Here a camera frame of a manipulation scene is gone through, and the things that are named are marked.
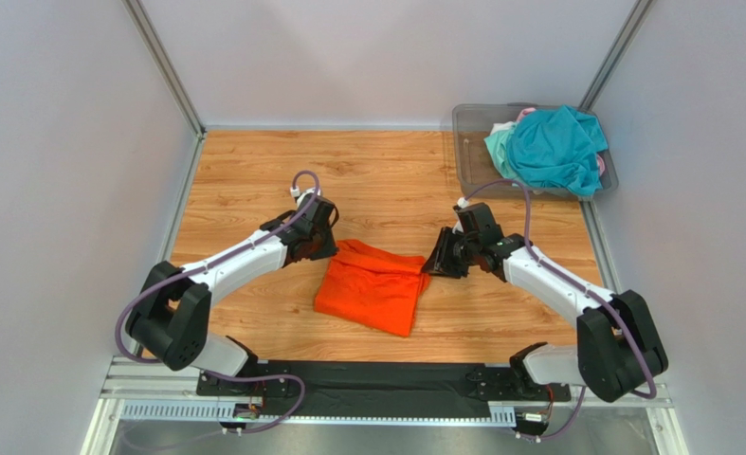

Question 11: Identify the orange t shirt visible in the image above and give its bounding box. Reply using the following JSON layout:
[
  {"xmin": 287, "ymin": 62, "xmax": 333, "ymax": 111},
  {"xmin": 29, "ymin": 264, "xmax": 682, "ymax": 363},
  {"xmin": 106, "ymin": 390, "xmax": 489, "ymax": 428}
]
[{"xmin": 314, "ymin": 239, "xmax": 430, "ymax": 337}]

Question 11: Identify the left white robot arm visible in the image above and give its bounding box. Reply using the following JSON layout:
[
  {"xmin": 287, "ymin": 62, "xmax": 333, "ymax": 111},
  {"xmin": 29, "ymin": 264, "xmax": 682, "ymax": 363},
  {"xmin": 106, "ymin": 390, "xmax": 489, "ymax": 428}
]
[{"xmin": 119, "ymin": 192, "xmax": 338, "ymax": 377}]

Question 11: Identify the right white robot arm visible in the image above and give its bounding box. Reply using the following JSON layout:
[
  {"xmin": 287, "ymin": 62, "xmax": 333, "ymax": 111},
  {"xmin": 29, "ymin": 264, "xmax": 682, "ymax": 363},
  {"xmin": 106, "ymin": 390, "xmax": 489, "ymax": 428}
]
[{"xmin": 422, "ymin": 198, "xmax": 669, "ymax": 403}]

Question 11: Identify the mint green t shirt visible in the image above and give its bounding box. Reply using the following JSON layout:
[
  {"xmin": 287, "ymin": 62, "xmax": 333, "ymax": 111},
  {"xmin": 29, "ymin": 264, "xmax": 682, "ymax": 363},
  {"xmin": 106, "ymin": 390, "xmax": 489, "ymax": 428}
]
[{"xmin": 483, "ymin": 121, "xmax": 525, "ymax": 185}]

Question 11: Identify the clear plastic bin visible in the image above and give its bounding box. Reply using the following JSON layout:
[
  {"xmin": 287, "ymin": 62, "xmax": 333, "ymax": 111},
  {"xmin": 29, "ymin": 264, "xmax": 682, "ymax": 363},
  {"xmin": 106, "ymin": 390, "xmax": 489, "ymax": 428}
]
[{"xmin": 451, "ymin": 102, "xmax": 619, "ymax": 201}]

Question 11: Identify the teal t shirt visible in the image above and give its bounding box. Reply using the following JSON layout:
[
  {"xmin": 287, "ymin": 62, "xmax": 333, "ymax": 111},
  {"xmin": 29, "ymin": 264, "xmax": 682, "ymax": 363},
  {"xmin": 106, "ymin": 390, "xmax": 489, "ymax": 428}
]
[{"xmin": 505, "ymin": 105, "xmax": 609, "ymax": 197}]

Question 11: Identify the pink garment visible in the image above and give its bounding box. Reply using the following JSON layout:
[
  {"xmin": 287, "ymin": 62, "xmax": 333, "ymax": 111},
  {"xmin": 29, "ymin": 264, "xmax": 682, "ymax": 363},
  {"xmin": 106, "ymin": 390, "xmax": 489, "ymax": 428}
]
[{"xmin": 516, "ymin": 107, "xmax": 537, "ymax": 123}]

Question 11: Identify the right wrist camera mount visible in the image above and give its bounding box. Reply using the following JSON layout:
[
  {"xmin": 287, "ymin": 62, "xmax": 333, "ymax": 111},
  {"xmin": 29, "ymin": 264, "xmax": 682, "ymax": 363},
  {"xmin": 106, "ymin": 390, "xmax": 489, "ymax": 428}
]
[{"xmin": 453, "ymin": 196, "xmax": 470, "ymax": 234}]

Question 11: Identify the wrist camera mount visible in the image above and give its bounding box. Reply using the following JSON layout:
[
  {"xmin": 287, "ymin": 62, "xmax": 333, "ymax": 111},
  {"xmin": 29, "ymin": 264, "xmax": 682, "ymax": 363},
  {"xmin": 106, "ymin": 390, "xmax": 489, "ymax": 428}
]
[
  {"xmin": 290, "ymin": 186, "xmax": 323, "ymax": 207},
  {"xmin": 453, "ymin": 196, "xmax": 470, "ymax": 234}
]

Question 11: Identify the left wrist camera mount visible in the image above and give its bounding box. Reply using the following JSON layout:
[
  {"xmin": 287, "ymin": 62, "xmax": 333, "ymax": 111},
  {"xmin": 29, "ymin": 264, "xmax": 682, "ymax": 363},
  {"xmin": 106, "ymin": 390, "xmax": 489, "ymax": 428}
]
[{"xmin": 290, "ymin": 186, "xmax": 323, "ymax": 207}]

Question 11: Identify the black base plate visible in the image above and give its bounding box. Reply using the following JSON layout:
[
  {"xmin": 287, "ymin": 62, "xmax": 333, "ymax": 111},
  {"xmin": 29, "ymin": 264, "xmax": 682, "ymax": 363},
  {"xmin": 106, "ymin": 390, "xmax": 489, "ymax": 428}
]
[{"xmin": 196, "ymin": 360, "xmax": 572, "ymax": 418}]

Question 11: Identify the aluminium frame rail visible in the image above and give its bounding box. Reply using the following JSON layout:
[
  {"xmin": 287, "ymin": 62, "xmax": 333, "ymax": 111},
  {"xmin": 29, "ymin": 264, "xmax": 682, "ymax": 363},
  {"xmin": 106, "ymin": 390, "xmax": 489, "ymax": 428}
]
[{"xmin": 81, "ymin": 355, "xmax": 689, "ymax": 455}]

